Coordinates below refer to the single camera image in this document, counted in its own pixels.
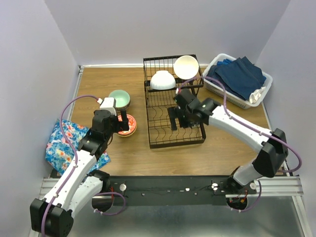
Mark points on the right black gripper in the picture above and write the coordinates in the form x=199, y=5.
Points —
x=173, y=112

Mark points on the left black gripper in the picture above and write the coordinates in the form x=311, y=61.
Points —
x=121, y=125

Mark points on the red white patterned bowl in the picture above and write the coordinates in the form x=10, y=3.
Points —
x=132, y=123

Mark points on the mint green bowl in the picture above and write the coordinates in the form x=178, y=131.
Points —
x=120, y=95

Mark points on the black wire dish rack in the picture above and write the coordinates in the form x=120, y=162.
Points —
x=165, y=127

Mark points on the white ribbed bowl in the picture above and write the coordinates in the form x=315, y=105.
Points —
x=162, y=80

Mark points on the beige floral bowl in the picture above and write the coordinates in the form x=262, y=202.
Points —
x=186, y=67

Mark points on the yellow dotted teal bowl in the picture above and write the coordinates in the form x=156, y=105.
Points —
x=125, y=133

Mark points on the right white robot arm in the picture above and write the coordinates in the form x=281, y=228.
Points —
x=269, y=145

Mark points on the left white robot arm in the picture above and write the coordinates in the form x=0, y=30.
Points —
x=54, y=214

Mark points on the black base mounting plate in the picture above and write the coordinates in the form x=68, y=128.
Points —
x=173, y=190

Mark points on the blue floral cloth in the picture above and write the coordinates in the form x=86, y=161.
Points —
x=58, y=153

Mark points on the dark blue folded cloth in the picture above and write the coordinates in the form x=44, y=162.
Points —
x=239, y=77

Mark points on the white plastic basket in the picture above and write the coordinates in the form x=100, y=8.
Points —
x=230, y=97

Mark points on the white crumpled cloth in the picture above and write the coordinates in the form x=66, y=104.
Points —
x=255, y=96

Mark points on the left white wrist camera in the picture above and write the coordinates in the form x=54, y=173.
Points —
x=109, y=104

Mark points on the aluminium frame rail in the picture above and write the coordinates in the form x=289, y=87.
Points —
x=282, y=184

